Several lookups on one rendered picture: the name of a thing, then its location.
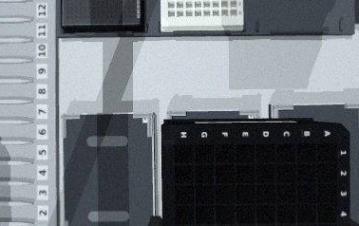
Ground white well plate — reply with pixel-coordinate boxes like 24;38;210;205
161;0;243;32

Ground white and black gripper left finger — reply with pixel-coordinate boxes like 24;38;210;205
148;216;162;226

